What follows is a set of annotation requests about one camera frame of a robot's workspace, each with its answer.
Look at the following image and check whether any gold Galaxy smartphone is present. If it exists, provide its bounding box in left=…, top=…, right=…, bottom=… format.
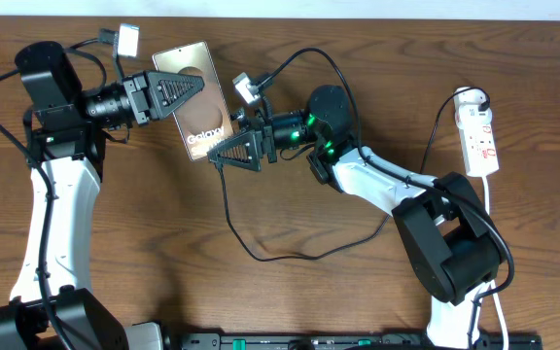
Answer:
left=153, top=41, right=233, bottom=161

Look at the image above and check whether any black charger cable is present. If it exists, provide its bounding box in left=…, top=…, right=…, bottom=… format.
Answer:
left=214, top=87, right=492, bottom=263

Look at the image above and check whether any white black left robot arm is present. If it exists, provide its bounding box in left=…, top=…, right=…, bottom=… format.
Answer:
left=0, top=41, right=204, bottom=349

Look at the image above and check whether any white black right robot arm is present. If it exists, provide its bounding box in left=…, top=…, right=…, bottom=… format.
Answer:
left=207, top=85, right=512, bottom=349

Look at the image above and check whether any white power strip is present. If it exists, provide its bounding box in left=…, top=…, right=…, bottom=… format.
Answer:
left=453, top=87, right=500, bottom=178

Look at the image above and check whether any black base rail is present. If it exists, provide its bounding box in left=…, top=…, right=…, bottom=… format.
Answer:
left=162, top=332, right=543, bottom=350

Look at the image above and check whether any white power strip cord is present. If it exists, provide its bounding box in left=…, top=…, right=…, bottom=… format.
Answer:
left=480, top=174, right=510, bottom=350

